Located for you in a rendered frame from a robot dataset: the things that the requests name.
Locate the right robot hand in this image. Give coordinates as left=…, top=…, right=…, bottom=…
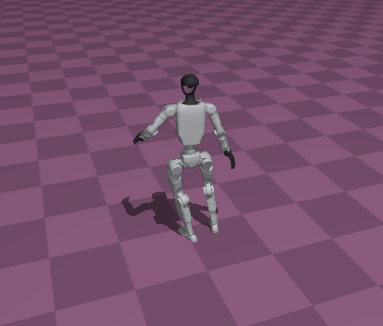
left=223, top=150, right=235, bottom=169

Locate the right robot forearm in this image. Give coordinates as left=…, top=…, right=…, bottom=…
left=217, top=127, right=230, bottom=154

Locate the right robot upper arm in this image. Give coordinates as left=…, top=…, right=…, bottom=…
left=204, top=103, right=224, bottom=137

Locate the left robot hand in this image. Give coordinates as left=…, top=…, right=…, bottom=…
left=133, top=132, right=144, bottom=145

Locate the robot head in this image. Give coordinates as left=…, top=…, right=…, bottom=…
left=181, top=74, right=199, bottom=105

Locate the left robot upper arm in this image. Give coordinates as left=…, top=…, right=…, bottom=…
left=146, top=104, right=177, bottom=137

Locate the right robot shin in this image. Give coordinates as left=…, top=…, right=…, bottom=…
left=206, top=185, right=217, bottom=225

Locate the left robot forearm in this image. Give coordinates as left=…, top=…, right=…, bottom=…
left=139, top=124, right=152, bottom=141

